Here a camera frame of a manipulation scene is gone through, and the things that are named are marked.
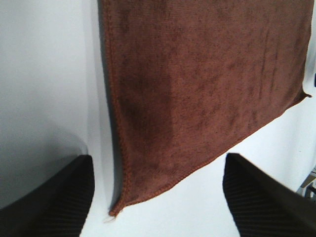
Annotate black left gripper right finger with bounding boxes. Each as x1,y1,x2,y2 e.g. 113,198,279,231
223,153,316,237

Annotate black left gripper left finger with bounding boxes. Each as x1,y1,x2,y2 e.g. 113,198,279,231
0,155,95,237

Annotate brown microfiber towel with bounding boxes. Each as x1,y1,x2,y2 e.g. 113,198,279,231
98,0,314,217

